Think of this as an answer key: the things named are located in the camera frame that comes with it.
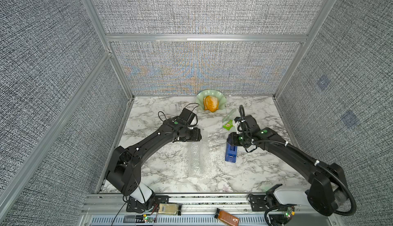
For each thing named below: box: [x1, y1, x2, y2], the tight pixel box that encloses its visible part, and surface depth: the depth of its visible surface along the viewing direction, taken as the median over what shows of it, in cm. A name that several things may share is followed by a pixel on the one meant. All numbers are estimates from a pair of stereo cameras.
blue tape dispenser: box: [225, 141, 238, 164], surface depth 89 cm
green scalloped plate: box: [195, 89, 227, 112], surface depth 112 cm
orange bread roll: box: [203, 95, 220, 113], surface depth 107 cm
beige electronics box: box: [158, 202, 179, 216], surface depth 70 cm
